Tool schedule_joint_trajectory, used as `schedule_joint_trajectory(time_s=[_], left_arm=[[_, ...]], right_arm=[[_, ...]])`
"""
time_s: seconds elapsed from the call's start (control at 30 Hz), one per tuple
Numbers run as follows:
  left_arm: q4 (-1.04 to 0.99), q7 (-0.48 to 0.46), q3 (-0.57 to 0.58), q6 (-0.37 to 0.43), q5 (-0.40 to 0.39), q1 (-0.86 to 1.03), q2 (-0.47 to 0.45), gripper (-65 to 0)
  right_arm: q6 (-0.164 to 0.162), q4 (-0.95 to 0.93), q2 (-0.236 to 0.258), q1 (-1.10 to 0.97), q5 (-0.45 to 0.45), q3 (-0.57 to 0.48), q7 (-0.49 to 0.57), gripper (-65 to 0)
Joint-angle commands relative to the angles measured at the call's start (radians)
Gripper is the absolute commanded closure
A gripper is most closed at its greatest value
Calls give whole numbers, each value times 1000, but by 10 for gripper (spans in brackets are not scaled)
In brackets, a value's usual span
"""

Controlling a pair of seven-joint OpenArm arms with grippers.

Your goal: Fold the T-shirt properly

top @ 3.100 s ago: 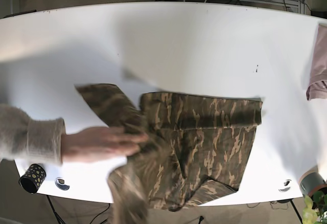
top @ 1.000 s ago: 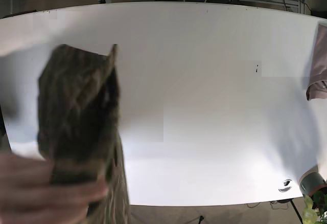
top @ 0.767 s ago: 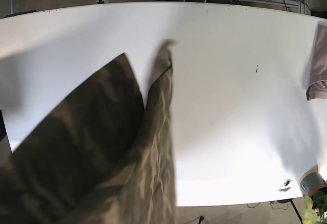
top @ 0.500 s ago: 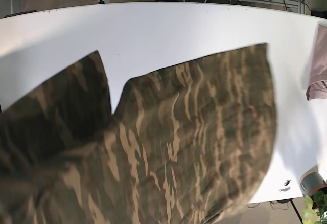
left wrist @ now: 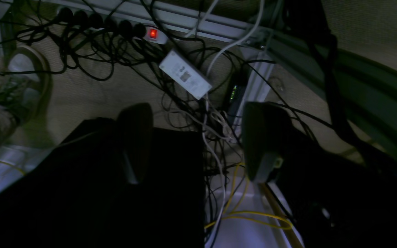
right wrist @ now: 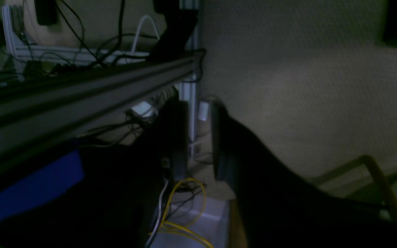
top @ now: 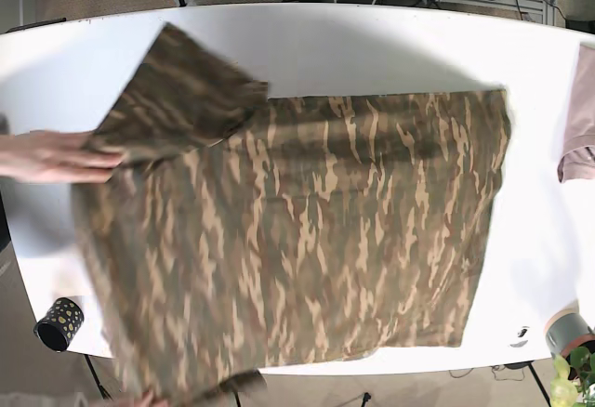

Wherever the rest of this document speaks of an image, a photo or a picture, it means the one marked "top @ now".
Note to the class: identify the person's second hand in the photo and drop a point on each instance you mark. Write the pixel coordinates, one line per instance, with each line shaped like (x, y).
(147, 399)

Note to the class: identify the person's bare hand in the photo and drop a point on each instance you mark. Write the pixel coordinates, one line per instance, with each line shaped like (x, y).
(54, 157)

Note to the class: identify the camouflage pattern T-shirt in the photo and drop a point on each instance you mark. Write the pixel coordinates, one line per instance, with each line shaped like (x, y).
(244, 232)

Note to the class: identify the dusty pink garment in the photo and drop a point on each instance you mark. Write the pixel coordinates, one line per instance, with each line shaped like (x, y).
(577, 161)

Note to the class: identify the black gold-dotted cup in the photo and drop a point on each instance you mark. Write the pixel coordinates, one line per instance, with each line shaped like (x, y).
(60, 324)

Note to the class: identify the right silver table grommet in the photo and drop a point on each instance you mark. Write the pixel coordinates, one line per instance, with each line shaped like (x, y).
(520, 337)

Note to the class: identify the green potted plant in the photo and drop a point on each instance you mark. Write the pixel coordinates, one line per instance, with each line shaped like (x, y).
(573, 384)

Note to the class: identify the grey flower pot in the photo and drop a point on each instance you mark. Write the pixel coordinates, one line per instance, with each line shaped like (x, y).
(566, 331)

